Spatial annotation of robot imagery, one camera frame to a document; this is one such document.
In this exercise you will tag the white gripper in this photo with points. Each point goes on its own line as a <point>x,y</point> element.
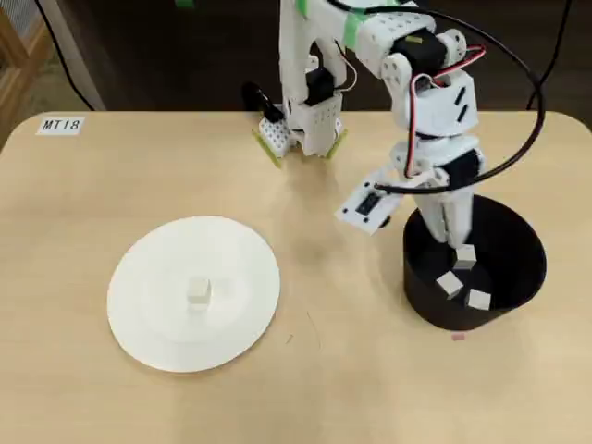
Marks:
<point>448,210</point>

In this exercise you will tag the white cube block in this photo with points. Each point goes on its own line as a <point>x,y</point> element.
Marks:
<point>199,292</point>
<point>449,283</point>
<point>478,299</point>
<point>464,259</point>

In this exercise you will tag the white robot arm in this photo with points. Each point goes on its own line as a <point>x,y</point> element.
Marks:
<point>291,46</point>

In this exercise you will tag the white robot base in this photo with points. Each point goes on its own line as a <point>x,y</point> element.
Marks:
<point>316,129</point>

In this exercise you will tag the black round pot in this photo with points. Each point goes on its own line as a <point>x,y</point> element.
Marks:
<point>518,231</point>

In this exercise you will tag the white round plate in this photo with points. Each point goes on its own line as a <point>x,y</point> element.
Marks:
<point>162,324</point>

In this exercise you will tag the pink tape mark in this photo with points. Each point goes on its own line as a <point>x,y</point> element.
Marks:
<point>458,337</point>

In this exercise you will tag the green tape strip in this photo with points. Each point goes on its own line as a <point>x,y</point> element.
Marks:
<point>301,5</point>
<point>355,28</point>

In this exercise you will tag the black table clamp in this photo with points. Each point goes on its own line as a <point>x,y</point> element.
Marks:
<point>253,94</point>

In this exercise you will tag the green tape piece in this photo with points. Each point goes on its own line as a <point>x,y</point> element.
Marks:
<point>185,3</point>

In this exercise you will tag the white MT18 label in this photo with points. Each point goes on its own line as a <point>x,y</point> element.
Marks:
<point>60,126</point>

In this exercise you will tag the wooden shelf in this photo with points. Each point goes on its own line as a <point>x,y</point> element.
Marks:
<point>18,60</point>

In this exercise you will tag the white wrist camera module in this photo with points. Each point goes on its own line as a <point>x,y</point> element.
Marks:
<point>365,205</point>

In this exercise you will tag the green base bracket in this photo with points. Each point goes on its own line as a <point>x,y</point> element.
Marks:
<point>336,145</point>
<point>266,148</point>

